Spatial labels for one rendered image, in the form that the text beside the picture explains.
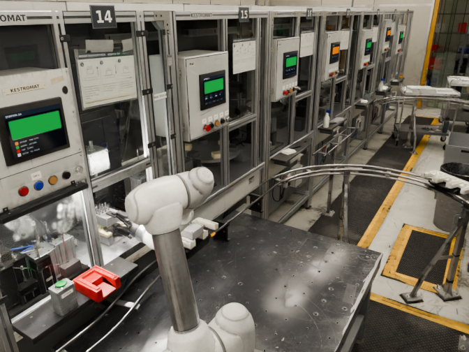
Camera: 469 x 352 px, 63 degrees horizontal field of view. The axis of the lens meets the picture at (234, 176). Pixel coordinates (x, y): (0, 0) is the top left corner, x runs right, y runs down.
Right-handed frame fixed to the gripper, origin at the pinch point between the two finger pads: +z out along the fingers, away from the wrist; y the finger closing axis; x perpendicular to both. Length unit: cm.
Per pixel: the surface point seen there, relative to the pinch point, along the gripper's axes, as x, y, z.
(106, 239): 6.4, -8.9, -1.8
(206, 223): -44, -14, -29
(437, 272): -199, -92, -155
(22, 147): 46, 56, -13
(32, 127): 41, 62, -12
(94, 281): 32.4, -7.1, -24.5
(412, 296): -154, -91, -143
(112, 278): 28.0, -4.9, -31.2
